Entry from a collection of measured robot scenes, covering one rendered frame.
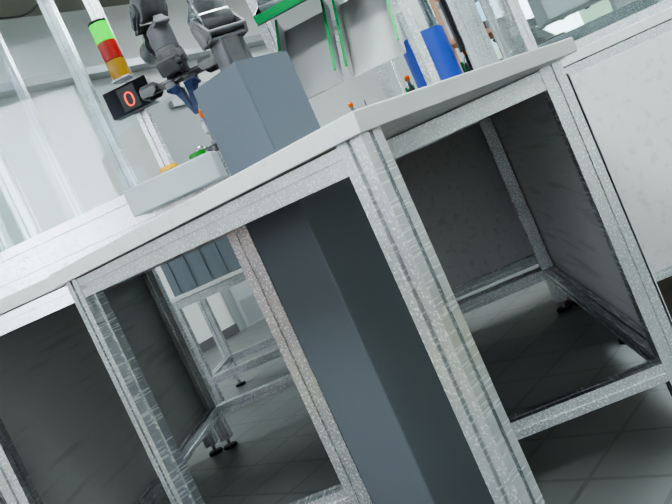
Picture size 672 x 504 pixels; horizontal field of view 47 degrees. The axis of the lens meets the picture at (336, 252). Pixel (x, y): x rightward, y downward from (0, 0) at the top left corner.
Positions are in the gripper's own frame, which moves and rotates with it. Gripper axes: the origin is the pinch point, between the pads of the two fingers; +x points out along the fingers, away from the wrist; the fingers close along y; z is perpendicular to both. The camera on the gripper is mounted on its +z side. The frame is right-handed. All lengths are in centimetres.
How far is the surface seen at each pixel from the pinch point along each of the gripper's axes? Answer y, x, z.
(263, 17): 22.2, -10.2, -4.3
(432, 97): 45, 26, 61
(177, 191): -7.9, 18.5, 12.9
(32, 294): -47, 26, 14
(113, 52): -17.6, -22.8, -21.7
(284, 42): 23.2, -5.9, -17.9
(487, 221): 61, 71, -162
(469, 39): 78, 2, -119
